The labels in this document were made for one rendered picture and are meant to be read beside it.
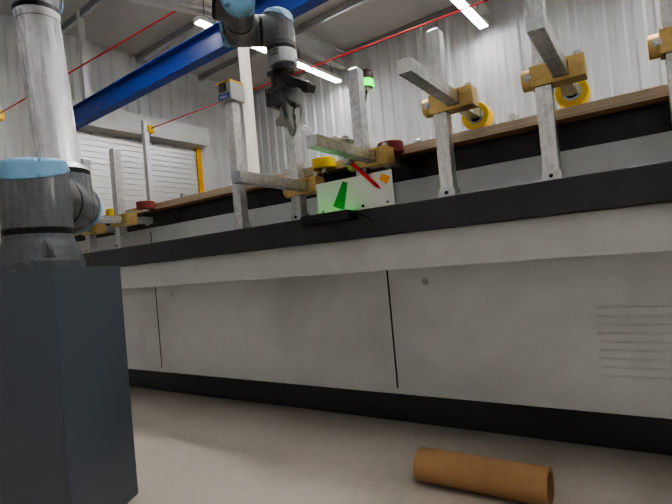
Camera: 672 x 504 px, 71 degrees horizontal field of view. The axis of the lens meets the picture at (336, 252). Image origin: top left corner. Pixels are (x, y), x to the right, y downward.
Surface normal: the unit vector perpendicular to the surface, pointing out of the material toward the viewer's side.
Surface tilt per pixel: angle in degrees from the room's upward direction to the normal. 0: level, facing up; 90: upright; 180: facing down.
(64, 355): 90
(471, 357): 90
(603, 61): 90
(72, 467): 90
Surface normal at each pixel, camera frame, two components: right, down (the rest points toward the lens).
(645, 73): -0.60, 0.04
